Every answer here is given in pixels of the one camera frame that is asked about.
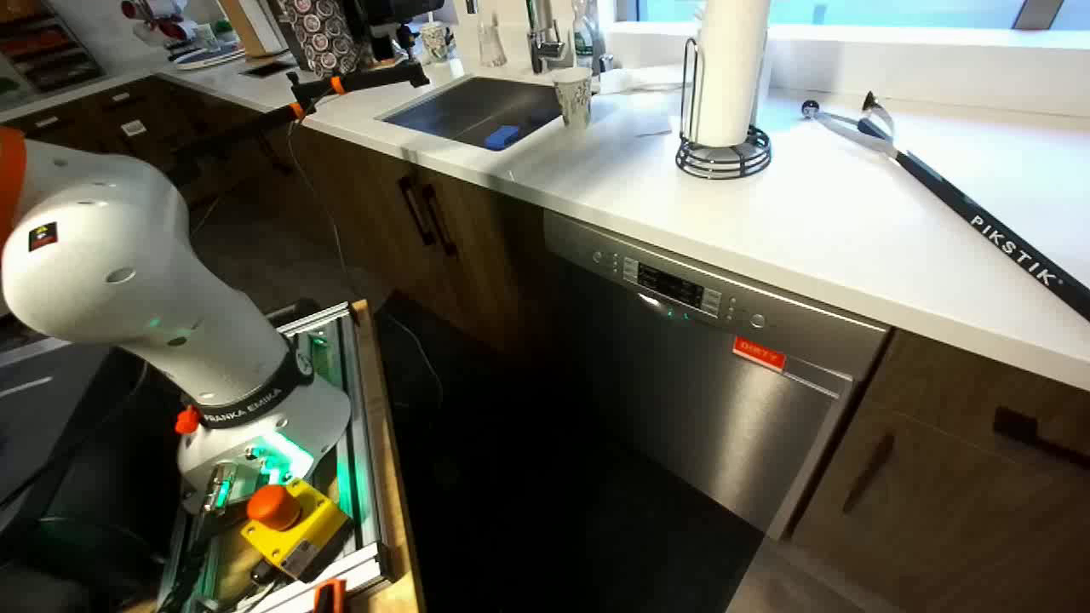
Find red label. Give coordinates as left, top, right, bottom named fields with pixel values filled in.
left=730, top=333, right=791, bottom=377

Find stainless steel dishwasher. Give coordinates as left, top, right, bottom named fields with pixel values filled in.
left=540, top=207, right=893, bottom=546

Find wooden cabinet beside dishwasher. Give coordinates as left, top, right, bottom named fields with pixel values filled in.
left=785, top=326, right=1090, bottom=613

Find wooden cabinet under sink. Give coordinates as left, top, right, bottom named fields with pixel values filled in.
left=292, top=119, right=550, bottom=368

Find blue sponge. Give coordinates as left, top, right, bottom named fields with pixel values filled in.
left=479, top=123, right=529, bottom=153

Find kitchen sink basin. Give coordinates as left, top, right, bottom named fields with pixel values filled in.
left=382, top=76, right=565, bottom=153

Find chrome faucet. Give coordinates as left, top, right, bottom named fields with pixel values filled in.
left=521, top=0, right=571, bottom=76

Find black clamp with orange tips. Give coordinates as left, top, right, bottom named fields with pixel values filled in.
left=284, top=57, right=436, bottom=123

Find white paper towel roll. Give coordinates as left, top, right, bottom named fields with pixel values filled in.
left=692, top=0, right=774, bottom=149

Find yellow emergency stop button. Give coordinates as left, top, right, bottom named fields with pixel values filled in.
left=239, top=478, right=352, bottom=581

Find window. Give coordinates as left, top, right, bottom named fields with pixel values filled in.
left=608, top=0, right=1090, bottom=33

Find dark wooden drawer cabinets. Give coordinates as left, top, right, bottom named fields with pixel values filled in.
left=7, top=72, right=278, bottom=212

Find black grabber stick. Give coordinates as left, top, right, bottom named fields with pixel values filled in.
left=797, top=92, right=1090, bottom=325

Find black sink cabinet handles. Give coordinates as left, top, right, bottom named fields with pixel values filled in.
left=395, top=168, right=458, bottom=258

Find wire paper towel holder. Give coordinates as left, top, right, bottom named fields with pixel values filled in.
left=674, top=33, right=775, bottom=184

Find slanted dark cabinet handle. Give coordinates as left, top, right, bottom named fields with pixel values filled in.
left=839, top=429, right=898, bottom=519

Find horizontal dark cabinet handle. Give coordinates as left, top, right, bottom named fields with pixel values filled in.
left=991, top=401, right=1090, bottom=472

